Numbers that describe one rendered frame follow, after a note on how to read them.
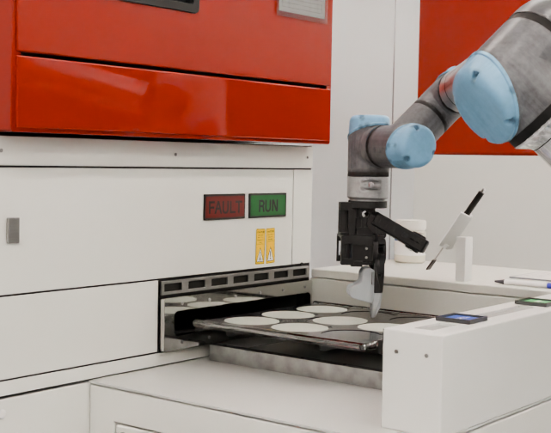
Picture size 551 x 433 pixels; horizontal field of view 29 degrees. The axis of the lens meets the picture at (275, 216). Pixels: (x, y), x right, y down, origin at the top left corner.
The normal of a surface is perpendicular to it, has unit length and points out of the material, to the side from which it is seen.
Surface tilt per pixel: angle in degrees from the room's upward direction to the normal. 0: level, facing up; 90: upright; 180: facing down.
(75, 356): 90
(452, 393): 90
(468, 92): 126
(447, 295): 90
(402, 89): 90
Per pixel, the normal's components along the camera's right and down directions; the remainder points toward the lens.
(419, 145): 0.47, 0.05
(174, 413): -0.62, 0.03
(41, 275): 0.79, 0.05
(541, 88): 0.08, -0.11
